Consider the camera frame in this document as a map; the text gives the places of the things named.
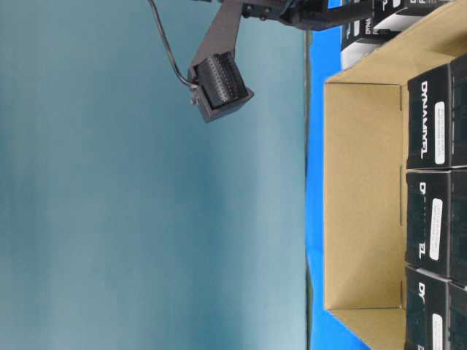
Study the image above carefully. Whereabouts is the black camera cable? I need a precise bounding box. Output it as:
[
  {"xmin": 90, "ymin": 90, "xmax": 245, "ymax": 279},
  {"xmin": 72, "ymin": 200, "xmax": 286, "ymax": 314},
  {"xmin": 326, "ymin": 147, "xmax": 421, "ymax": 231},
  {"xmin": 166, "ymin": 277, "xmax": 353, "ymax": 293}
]
[{"xmin": 147, "ymin": 0, "xmax": 194, "ymax": 88}]

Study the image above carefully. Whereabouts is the small black Dynamixel box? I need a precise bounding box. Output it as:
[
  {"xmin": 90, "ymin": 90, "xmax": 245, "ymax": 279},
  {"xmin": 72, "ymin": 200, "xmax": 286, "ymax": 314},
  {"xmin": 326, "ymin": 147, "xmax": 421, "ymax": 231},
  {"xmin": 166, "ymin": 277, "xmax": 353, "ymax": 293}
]
[{"xmin": 372, "ymin": 0, "xmax": 443, "ymax": 34}]

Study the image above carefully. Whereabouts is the open brown cardboard box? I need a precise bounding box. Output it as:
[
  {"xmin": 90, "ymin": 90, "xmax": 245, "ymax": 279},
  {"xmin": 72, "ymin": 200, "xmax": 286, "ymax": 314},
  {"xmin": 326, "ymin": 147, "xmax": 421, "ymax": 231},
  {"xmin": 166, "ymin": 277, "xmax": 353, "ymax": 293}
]
[{"xmin": 323, "ymin": 1, "xmax": 466, "ymax": 349}]

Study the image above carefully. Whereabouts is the black Dynamixel box middle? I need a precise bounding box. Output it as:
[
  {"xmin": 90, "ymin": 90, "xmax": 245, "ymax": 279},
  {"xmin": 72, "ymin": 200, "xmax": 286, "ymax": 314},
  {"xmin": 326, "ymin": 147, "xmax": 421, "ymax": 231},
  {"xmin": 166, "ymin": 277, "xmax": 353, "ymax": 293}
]
[{"xmin": 405, "ymin": 169, "xmax": 466, "ymax": 284}]

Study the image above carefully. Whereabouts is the black Dynamixel box lower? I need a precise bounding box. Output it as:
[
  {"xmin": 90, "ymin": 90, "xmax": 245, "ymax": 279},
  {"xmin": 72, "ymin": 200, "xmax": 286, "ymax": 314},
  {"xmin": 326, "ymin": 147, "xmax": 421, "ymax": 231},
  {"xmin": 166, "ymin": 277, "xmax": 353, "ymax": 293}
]
[{"xmin": 404, "ymin": 265, "xmax": 466, "ymax": 350}]

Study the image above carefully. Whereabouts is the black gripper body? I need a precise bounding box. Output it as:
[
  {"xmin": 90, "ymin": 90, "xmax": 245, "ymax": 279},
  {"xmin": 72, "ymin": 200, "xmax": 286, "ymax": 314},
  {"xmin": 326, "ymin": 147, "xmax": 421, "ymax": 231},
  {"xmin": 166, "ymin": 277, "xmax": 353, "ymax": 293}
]
[{"xmin": 240, "ymin": 0, "xmax": 374, "ymax": 31}]

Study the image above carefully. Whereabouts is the black Dynamixel box upper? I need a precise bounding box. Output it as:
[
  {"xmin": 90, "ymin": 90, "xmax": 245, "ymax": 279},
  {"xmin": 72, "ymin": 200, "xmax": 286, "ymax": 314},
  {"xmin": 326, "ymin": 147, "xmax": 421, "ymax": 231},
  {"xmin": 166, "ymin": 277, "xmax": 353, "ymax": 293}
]
[{"xmin": 406, "ymin": 55, "xmax": 466, "ymax": 170}]

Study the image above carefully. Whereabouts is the black white Dynamixel box outside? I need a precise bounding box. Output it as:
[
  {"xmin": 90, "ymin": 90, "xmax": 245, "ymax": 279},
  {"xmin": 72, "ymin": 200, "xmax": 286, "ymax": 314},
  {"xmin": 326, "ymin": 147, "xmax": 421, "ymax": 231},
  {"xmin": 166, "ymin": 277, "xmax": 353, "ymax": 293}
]
[{"xmin": 341, "ymin": 17, "xmax": 385, "ymax": 70}]

